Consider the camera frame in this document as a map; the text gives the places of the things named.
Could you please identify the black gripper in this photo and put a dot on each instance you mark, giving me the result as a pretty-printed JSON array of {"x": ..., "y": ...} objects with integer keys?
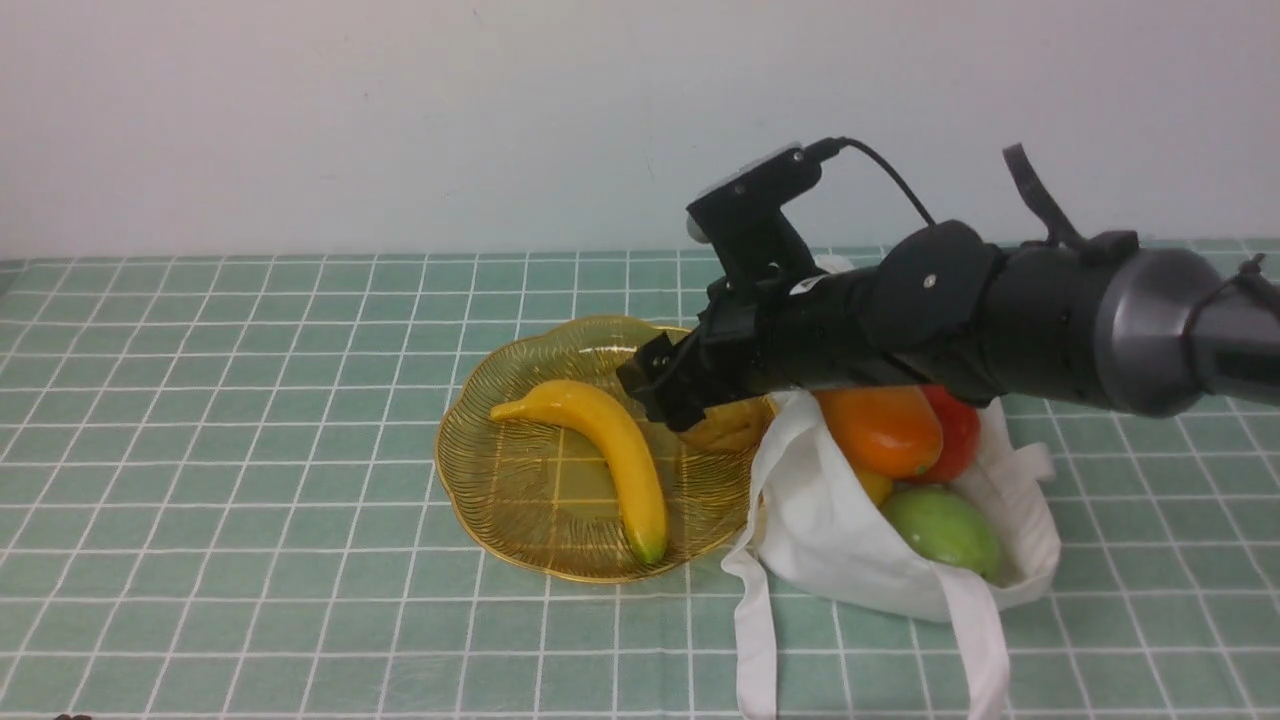
[{"x": 807, "y": 335}]

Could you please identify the brown kiwi fruit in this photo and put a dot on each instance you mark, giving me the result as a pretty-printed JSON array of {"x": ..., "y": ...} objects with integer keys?
[{"x": 731, "y": 428}]

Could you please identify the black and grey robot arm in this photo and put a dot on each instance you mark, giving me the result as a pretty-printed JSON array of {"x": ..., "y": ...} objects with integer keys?
[{"x": 1144, "y": 332}]

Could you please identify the white cloth bag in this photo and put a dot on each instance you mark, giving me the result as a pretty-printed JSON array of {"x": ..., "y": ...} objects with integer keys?
[{"x": 812, "y": 524}]

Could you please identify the orange mango fruit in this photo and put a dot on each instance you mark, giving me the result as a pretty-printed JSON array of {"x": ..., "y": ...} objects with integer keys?
[{"x": 889, "y": 431}]

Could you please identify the yellow banana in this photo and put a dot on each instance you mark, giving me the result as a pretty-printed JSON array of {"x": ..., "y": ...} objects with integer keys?
[{"x": 601, "y": 418}]

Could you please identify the yellow lemon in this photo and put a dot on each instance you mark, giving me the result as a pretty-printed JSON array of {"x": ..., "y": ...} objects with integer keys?
[{"x": 877, "y": 486}]

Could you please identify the red apple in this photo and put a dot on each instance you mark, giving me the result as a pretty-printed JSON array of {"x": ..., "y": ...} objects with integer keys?
[{"x": 960, "y": 425}]

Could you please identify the green apple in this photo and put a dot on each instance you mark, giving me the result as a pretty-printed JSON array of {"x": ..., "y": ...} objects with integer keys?
[{"x": 941, "y": 526}]

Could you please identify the green checkered tablecloth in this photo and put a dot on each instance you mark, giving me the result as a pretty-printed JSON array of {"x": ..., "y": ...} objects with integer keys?
[{"x": 220, "y": 502}]

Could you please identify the yellow wire fruit basket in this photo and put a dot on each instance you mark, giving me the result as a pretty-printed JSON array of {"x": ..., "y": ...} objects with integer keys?
[{"x": 542, "y": 497}]

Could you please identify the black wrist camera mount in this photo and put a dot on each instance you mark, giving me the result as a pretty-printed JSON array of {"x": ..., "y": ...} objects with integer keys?
[{"x": 742, "y": 219}]

